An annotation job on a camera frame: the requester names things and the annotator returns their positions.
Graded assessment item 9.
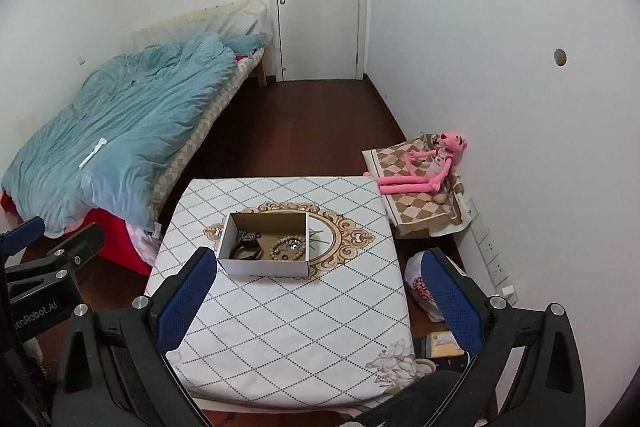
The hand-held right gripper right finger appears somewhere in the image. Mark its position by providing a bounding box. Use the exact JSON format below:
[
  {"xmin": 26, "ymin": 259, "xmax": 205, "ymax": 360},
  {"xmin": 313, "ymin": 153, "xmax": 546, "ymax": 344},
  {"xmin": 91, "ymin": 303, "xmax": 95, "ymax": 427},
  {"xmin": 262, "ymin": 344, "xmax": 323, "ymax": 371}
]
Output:
[{"xmin": 421, "ymin": 248, "xmax": 587, "ymax": 427}]

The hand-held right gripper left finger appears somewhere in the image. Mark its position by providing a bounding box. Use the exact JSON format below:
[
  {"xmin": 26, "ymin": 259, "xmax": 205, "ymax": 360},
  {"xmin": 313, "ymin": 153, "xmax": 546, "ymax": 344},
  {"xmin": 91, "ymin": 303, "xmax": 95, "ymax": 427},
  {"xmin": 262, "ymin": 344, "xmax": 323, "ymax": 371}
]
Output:
[{"xmin": 52, "ymin": 246, "xmax": 218, "ymax": 427}]

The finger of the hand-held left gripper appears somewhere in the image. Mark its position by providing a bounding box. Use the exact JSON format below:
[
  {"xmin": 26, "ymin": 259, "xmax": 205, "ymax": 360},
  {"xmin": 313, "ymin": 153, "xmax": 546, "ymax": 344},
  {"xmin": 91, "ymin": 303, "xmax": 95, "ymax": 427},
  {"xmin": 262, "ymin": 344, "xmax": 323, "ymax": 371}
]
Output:
[
  {"xmin": 2, "ymin": 223, "xmax": 107, "ymax": 295},
  {"xmin": 0, "ymin": 216, "xmax": 46, "ymax": 254}
]

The cardboard box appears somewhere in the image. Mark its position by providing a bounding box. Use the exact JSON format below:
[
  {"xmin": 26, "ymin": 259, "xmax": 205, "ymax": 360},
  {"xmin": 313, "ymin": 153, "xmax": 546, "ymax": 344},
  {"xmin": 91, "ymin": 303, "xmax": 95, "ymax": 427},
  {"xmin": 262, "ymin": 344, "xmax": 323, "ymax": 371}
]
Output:
[{"xmin": 216, "ymin": 212, "xmax": 310, "ymax": 279}]

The wooden bead bracelet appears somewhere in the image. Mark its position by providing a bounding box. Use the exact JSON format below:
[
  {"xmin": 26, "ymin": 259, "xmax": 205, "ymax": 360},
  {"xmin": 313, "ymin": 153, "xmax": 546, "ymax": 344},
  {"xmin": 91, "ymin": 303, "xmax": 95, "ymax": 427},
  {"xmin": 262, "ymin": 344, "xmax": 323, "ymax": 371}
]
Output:
[{"xmin": 270, "ymin": 234, "xmax": 306, "ymax": 260}]

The white plastic bag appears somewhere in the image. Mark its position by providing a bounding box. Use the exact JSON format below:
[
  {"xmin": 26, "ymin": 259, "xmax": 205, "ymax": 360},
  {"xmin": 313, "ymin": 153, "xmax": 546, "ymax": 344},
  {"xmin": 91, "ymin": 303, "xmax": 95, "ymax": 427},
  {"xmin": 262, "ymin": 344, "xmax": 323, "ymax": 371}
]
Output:
[{"xmin": 404, "ymin": 249, "xmax": 473, "ymax": 323}]

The yellow flat box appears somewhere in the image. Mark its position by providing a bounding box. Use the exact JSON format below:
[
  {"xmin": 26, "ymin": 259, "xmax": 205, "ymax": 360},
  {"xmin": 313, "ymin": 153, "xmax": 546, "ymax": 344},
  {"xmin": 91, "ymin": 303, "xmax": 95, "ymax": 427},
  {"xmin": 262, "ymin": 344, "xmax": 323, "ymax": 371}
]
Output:
[{"xmin": 425, "ymin": 332, "xmax": 468, "ymax": 360}]

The red bed sheet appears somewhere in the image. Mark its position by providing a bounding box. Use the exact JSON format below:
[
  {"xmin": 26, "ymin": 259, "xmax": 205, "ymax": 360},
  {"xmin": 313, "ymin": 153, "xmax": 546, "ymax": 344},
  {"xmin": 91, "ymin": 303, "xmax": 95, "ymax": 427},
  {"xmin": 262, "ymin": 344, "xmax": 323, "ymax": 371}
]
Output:
[{"xmin": 0, "ymin": 189, "xmax": 153, "ymax": 276}]

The brown checkered cushion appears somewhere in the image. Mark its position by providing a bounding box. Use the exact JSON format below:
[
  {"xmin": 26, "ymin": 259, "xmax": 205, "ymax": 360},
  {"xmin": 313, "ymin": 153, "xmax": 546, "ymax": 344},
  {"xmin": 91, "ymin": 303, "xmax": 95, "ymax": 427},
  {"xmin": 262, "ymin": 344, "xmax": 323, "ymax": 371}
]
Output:
[{"xmin": 361, "ymin": 137, "xmax": 468, "ymax": 238}]

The white diamond-pattern tablecloth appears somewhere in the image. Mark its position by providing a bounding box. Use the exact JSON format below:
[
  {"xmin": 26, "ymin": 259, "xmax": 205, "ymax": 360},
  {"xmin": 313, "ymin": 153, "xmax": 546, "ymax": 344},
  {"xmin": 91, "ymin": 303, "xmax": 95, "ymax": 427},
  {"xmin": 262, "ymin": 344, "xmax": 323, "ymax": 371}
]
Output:
[{"xmin": 145, "ymin": 176, "xmax": 418, "ymax": 408}]

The pink plush toy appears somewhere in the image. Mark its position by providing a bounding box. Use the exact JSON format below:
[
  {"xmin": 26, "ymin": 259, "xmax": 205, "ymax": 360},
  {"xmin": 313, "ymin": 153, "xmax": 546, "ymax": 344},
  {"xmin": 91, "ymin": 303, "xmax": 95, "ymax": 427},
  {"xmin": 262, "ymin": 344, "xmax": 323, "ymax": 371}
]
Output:
[{"xmin": 364, "ymin": 132, "xmax": 469, "ymax": 204}]

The bed with checkered mattress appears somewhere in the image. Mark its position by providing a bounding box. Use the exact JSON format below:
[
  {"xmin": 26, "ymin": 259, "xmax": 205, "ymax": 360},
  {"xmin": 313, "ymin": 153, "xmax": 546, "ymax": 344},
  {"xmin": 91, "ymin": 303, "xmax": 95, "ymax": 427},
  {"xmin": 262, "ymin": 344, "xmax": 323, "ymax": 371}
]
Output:
[{"xmin": 0, "ymin": 0, "xmax": 273, "ymax": 275}]

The light blue duvet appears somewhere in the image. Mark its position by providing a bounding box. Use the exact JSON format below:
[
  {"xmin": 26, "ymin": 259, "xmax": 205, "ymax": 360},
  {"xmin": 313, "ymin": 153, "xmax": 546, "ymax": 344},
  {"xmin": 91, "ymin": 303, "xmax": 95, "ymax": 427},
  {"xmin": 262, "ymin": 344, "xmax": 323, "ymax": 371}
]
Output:
[{"xmin": 1, "ymin": 32, "xmax": 266, "ymax": 235}]

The blue pillow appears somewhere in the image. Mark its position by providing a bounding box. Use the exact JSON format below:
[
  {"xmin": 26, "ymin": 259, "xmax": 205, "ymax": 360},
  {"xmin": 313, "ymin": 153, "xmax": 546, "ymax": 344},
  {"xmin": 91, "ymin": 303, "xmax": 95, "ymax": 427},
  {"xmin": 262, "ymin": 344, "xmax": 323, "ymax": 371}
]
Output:
[{"xmin": 227, "ymin": 33, "xmax": 267, "ymax": 55}]

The white quilted pillow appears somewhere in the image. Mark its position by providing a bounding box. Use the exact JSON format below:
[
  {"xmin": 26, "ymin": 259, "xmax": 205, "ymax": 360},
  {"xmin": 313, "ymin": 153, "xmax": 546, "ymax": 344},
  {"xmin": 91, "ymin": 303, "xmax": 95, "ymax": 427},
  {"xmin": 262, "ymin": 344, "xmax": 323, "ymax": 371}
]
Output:
[{"xmin": 220, "ymin": 0, "xmax": 271, "ymax": 40}]

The white wall socket strip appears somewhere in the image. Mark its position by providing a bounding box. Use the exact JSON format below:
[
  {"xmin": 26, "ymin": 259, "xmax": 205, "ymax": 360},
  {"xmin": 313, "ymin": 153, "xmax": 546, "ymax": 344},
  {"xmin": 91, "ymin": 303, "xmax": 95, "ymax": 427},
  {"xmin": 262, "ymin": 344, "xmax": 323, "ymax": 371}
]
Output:
[{"xmin": 462, "ymin": 197, "xmax": 516, "ymax": 303}]

